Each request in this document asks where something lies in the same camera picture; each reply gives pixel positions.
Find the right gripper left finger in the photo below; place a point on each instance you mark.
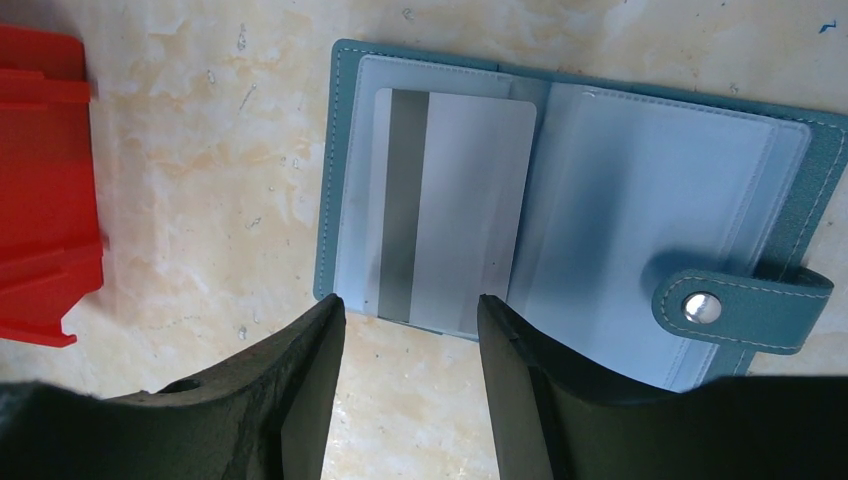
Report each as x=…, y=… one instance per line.
x=263, y=413

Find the silver magnetic stripe card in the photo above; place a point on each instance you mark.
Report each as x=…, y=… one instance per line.
x=448, y=174

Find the blue card holder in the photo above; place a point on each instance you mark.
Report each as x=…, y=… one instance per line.
x=661, y=232

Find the red plastic bin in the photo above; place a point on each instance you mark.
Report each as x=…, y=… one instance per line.
x=51, y=243

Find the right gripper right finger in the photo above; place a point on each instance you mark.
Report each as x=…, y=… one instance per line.
x=556, y=414

